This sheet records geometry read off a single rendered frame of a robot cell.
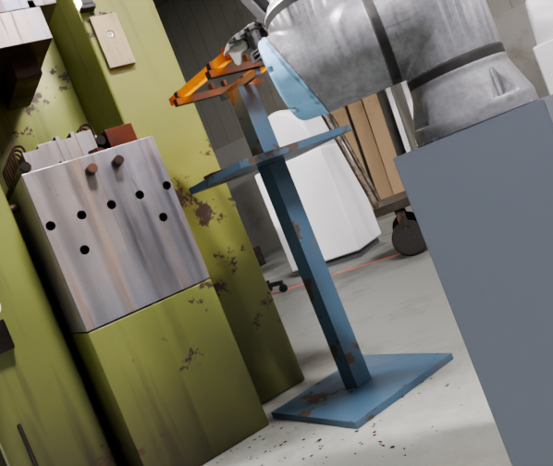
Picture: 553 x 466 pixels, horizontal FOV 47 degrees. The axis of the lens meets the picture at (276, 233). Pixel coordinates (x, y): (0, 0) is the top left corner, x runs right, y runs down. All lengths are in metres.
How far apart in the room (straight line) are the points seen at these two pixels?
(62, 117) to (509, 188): 1.79
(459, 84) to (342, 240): 3.75
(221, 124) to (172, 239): 7.24
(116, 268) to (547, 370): 1.17
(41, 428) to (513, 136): 1.49
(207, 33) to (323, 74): 8.16
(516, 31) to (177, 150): 6.01
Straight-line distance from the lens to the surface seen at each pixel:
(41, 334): 1.94
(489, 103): 0.95
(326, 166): 4.61
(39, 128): 2.39
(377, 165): 7.82
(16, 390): 1.94
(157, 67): 2.19
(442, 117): 0.96
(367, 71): 0.99
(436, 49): 0.98
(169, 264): 1.83
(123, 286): 1.79
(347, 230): 4.64
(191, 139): 2.15
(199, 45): 9.19
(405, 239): 3.84
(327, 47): 0.98
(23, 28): 1.98
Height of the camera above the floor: 0.60
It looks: 3 degrees down
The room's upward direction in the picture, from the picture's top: 22 degrees counter-clockwise
